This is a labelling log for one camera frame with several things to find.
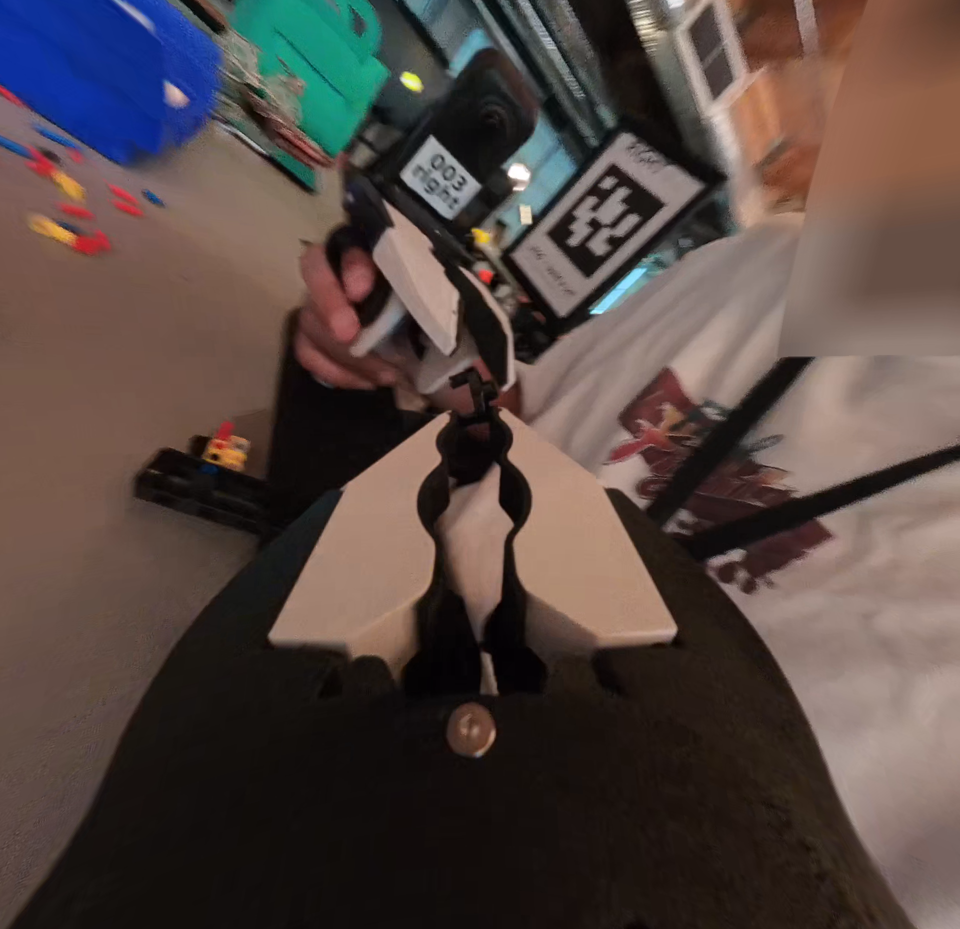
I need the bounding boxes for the yellow red toy connector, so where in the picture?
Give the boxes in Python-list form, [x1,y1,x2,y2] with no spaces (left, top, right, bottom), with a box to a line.
[28,215,114,257]

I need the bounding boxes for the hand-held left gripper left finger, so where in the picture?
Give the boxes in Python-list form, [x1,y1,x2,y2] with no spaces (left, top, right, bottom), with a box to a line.
[267,411,460,662]

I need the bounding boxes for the blue plastic bin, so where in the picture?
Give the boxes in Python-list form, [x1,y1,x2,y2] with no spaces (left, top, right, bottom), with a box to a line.
[0,0,224,167]

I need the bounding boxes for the tangle of thin wires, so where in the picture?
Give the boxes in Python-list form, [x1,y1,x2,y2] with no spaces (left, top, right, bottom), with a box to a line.
[221,32,335,176]

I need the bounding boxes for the black toy brick frame assembly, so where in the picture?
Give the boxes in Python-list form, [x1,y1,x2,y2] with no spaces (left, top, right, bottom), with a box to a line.
[135,421,282,538]

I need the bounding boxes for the black lanyard strap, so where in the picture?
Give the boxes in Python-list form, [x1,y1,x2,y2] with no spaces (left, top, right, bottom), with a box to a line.
[646,356,960,564]

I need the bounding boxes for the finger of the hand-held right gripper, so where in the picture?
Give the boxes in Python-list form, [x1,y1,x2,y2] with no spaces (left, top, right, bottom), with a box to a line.
[373,207,462,358]
[411,265,520,396]

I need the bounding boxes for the person's right hand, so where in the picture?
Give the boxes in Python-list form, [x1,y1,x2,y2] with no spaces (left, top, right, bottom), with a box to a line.
[292,242,425,392]

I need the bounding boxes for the scattered small toy pieces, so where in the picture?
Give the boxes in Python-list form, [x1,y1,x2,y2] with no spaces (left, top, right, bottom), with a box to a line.
[0,85,168,257]

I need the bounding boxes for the teal green bag-shaped container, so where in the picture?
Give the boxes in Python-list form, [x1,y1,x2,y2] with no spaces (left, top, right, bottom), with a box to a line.
[231,0,393,159]

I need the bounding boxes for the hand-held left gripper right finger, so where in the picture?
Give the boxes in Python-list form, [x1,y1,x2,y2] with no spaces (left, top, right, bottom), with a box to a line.
[489,407,679,654]

